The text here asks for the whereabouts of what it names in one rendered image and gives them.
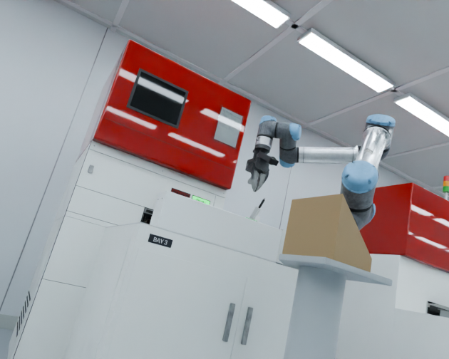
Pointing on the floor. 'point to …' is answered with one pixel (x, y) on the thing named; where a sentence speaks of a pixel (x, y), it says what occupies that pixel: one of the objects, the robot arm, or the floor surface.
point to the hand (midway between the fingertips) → (256, 188)
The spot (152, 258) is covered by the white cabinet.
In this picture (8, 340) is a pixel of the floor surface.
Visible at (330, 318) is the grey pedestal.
